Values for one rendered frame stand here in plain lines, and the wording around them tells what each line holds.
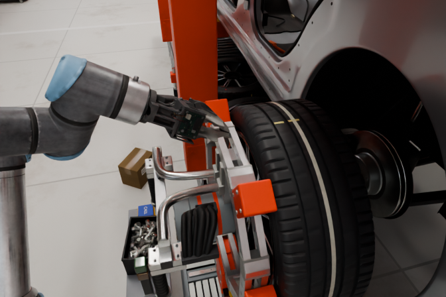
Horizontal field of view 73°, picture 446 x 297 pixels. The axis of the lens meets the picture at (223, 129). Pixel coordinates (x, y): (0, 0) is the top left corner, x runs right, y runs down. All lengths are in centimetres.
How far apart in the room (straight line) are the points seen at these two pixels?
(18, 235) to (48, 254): 93
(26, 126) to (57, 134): 5
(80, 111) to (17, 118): 10
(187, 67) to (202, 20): 19
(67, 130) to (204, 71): 70
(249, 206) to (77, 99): 39
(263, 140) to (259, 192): 15
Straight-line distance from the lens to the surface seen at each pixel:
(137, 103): 59
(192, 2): 113
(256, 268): 78
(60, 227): 226
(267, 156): 74
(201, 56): 120
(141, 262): 117
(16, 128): 63
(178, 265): 83
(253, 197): 66
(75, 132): 65
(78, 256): 208
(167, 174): 91
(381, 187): 120
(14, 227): 124
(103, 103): 59
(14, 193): 122
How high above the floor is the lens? 165
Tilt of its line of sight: 37 degrees down
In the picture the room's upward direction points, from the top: straight up
